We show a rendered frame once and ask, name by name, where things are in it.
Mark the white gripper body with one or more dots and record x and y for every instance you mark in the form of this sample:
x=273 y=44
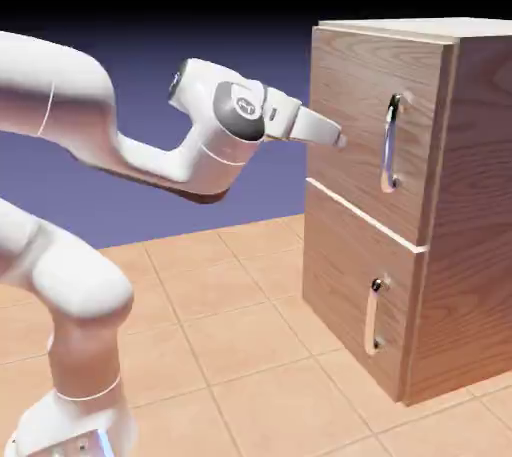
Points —
x=316 y=125

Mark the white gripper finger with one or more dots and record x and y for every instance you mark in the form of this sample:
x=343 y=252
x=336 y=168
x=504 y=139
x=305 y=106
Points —
x=341 y=141

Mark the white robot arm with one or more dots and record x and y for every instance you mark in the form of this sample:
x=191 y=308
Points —
x=80 y=117

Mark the large wooden cabinet door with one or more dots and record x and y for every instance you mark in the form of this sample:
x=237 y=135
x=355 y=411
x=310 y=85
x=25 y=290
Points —
x=352 y=113

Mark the small wooden cabinet door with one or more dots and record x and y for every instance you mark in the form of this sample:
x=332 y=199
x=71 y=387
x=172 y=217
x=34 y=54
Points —
x=344 y=285

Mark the light wood cabinet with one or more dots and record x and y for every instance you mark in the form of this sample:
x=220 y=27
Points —
x=472 y=225

